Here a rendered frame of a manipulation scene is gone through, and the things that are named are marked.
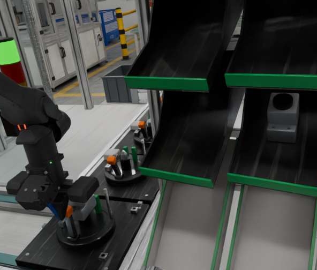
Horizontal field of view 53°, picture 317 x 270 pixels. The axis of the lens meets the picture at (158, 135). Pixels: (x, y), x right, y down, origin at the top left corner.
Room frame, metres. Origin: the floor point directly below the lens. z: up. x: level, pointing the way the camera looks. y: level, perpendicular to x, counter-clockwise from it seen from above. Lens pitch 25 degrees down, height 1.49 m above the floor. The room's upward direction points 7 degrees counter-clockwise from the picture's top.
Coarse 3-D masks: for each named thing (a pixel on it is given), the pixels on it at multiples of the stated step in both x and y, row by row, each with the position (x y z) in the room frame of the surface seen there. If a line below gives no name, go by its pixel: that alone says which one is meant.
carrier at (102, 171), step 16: (144, 144) 0.86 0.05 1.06; (128, 160) 0.85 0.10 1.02; (96, 176) 0.86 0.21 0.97; (112, 176) 0.82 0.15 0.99; (128, 176) 0.81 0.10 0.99; (144, 176) 0.81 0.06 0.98; (96, 192) 0.77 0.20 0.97; (112, 192) 0.76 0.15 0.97; (128, 192) 0.75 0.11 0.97; (144, 192) 0.74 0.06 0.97
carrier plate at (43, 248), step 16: (112, 208) 0.69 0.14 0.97; (128, 208) 0.68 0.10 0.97; (144, 208) 0.67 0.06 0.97; (48, 224) 0.65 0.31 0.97; (128, 224) 0.62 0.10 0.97; (32, 240) 0.60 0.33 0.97; (48, 240) 0.60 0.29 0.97; (112, 240) 0.57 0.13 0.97; (128, 240) 0.56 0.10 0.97; (32, 256) 0.55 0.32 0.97; (48, 256) 0.54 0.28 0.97; (64, 256) 0.54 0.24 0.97; (80, 256) 0.53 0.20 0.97; (96, 256) 0.53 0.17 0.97; (112, 256) 0.52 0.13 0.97
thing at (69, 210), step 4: (68, 208) 0.57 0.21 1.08; (72, 208) 0.58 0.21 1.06; (76, 208) 0.59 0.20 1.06; (68, 212) 0.56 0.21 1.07; (72, 212) 0.57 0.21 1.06; (68, 216) 0.56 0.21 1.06; (68, 220) 0.56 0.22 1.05; (72, 220) 0.57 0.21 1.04; (68, 224) 0.56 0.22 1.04; (72, 224) 0.56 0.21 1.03; (68, 228) 0.56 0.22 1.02; (72, 228) 0.56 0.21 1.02; (72, 232) 0.56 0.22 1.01; (76, 232) 0.57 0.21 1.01; (72, 236) 0.56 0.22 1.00
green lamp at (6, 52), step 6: (6, 42) 0.77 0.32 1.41; (12, 42) 0.79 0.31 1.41; (0, 48) 0.77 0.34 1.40; (6, 48) 0.77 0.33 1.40; (12, 48) 0.78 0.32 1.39; (0, 54) 0.77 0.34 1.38; (6, 54) 0.77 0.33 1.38; (12, 54) 0.78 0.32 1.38; (18, 54) 0.80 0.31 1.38; (0, 60) 0.77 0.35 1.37; (6, 60) 0.77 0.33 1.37; (12, 60) 0.77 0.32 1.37; (18, 60) 0.79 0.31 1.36
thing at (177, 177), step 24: (168, 96) 0.59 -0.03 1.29; (192, 96) 0.62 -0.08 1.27; (216, 96) 0.60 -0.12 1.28; (240, 96) 0.56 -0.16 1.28; (168, 120) 0.58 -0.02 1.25; (192, 120) 0.56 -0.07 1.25; (216, 120) 0.54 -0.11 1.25; (168, 144) 0.53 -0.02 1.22; (192, 144) 0.51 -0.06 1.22; (216, 144) 0.49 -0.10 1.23; (144, 168) 0.47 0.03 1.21; (168, 168) 0.48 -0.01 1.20; (192, 168) 0.46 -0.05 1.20; (216, 168) 0.43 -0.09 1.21
